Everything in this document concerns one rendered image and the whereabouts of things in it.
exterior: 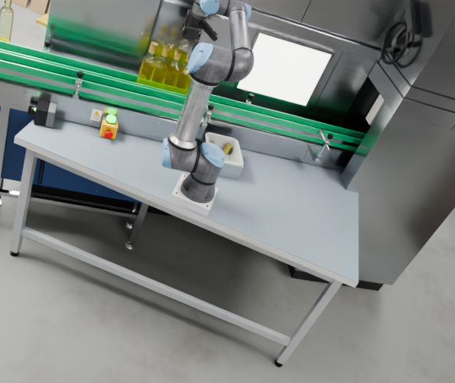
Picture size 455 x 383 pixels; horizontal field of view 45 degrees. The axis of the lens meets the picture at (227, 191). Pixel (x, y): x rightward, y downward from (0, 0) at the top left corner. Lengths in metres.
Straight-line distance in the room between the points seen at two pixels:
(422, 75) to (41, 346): 2.12
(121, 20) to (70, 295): 1.35
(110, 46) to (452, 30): 1.55
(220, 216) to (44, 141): 0.82
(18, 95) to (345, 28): 1.58
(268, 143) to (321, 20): 0.66
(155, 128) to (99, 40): 0.49
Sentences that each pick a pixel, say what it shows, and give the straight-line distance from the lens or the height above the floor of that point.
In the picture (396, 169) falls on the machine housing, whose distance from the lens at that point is 2.98.
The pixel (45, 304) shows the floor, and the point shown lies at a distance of 2.79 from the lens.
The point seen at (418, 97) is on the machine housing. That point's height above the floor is 1.35.
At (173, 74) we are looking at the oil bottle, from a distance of 2.61.
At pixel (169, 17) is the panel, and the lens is 2.65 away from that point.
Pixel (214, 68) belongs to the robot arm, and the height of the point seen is 1.37.
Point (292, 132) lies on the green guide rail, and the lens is 2.86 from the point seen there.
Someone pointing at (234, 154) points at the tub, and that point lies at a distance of 2.68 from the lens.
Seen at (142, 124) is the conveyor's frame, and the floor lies 0.83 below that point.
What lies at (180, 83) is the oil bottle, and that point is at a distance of 2.63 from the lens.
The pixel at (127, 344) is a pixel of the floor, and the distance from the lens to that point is 2.73.
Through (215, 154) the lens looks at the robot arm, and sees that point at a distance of 2.22.
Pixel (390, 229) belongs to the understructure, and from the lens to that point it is 3.28.
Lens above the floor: 2.19
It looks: 35 degrees down
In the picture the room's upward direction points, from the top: 25 degrees clockwise
